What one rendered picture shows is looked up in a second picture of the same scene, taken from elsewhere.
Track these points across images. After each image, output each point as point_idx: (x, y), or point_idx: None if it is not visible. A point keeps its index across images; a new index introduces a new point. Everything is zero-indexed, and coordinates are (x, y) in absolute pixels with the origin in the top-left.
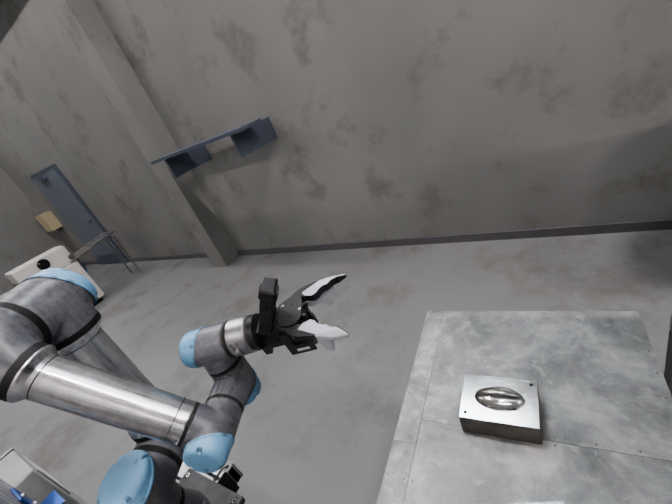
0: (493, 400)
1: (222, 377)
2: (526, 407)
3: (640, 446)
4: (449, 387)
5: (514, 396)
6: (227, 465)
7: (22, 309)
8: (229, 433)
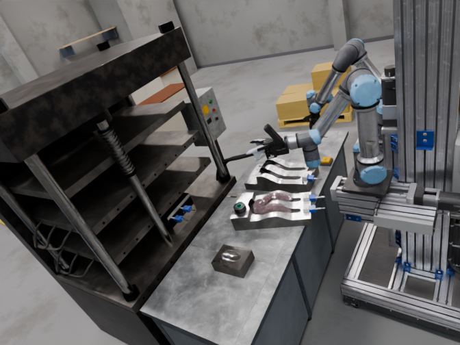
0: (233, 260)
1: None
2: (222, 251)
3: (198, 250)
4: (252, 280)
5: (224, 259)
6: (376, 215)
7: (348, 78)
8: None
